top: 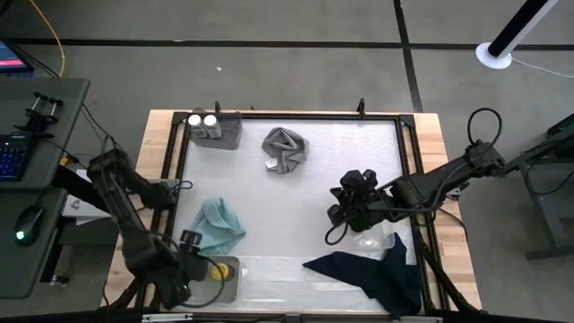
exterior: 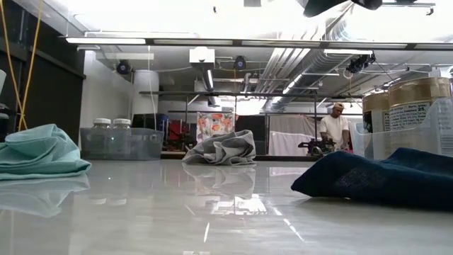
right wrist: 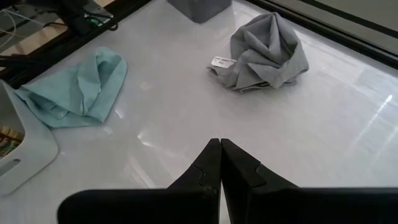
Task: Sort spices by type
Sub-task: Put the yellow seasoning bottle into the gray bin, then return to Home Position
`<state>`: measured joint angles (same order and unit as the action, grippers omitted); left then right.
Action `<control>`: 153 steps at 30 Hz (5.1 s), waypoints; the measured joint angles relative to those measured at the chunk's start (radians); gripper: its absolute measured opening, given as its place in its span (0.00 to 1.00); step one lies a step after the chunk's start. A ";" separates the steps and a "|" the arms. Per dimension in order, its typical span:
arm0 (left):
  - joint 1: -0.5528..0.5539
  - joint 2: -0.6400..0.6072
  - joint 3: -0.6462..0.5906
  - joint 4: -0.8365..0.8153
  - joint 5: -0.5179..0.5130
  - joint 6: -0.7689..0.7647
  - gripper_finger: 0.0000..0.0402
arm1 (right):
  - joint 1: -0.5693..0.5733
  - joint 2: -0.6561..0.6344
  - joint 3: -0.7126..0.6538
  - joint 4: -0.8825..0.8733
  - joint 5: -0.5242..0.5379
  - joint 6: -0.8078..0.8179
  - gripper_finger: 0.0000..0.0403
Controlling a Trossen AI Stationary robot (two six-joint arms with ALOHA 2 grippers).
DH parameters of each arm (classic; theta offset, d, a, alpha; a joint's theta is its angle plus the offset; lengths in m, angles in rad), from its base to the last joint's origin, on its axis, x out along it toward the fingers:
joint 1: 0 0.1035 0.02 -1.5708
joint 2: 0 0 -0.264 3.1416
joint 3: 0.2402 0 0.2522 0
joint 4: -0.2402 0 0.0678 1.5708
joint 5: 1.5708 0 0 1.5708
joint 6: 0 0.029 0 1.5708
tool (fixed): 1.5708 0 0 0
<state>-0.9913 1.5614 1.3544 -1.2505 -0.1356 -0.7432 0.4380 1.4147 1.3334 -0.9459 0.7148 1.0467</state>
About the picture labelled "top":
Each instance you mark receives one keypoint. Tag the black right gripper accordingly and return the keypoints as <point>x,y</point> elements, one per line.
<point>354,197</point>

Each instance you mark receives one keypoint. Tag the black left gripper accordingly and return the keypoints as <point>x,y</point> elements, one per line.
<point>190,271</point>

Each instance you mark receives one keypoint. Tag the brown spice jar yellow lid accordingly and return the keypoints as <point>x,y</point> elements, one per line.
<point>219,271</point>

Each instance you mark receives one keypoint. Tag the clear bottle white cap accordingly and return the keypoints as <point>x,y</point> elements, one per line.
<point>195,123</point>

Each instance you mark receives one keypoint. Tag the spice jar white lid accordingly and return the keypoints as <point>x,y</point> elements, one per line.
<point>211,124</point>

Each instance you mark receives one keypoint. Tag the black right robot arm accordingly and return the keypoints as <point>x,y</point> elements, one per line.
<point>426,184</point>

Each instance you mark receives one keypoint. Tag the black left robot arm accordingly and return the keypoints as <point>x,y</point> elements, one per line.
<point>134,242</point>

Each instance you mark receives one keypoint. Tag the clear plastic container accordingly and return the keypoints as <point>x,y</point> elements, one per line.
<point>376,244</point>

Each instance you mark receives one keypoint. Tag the teal cloth napkin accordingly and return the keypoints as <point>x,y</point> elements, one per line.
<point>220,224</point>

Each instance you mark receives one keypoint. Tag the grey cloth napkin white label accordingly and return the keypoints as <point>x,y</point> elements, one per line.
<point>287,148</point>

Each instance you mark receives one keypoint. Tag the navy blue cloth napkin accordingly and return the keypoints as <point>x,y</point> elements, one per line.
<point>381,278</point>

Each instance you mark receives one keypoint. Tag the white paper sheet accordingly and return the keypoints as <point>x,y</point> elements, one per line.
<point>85,208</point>

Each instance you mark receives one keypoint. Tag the plain grey plastic bin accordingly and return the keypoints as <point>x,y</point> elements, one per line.
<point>228,134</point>

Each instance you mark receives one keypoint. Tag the black computer mouse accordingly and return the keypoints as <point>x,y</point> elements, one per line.
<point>29,224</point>

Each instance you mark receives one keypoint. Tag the dark grey desk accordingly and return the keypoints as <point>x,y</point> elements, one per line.
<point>54,148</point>

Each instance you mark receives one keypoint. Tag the black keyboard blue backlight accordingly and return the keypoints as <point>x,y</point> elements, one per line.
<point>13,157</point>

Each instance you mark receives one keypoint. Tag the black pole white round base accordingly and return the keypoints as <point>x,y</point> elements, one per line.
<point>515,27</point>

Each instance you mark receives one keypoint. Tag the computer monitor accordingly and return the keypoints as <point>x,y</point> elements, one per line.
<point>13,56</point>

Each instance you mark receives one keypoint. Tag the dark metal stand frame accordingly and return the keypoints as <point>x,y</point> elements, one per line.
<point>538,197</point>

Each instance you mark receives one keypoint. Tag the black clamp bracket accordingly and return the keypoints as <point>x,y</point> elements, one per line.
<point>40,114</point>

